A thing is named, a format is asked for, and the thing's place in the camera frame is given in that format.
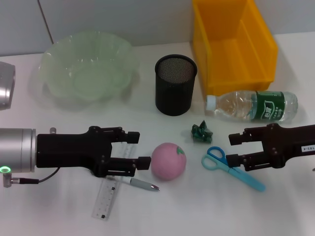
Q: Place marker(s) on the clear green-label water bottle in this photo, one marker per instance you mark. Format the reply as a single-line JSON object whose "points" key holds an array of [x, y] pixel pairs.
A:
{"points": [[246, 105]]}

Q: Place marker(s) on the green plastic wrapper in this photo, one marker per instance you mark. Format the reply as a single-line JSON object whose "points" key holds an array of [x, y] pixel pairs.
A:
{"points": [[201, 132]]}

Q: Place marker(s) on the black mesh pen holder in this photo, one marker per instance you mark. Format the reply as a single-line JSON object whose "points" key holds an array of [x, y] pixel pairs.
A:
{"points": [[172, 98]]}

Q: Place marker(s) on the yellow plastic bin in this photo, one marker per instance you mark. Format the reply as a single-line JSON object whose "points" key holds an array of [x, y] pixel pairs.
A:
{"points": [[221, 61]]}

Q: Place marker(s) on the blue teal scissors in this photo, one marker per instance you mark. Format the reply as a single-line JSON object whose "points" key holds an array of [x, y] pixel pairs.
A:
{"points": [[251, 182]]}

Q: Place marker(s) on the pink toy peach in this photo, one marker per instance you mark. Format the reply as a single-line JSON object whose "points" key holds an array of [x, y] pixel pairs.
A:
{"points": [[167, 163]]}

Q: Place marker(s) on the translucent green fruit bowl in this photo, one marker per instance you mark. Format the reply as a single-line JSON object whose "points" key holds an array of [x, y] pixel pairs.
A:
{"points": [[73, 81]]}

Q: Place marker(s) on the white grey ballpoint pen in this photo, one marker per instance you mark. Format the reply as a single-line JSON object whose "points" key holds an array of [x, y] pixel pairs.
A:
{"points": [[142, 185]]}

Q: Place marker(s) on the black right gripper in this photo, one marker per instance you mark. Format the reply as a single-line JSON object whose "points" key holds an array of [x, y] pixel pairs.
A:
{"points": [[290, 143]]}

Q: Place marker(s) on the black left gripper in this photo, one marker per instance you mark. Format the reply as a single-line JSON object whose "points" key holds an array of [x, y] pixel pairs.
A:
{"points": [[69, 150]]}

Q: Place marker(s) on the clear plastic ruler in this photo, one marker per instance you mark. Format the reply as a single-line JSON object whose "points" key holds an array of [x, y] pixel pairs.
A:
{"points": [[105, 201]]}

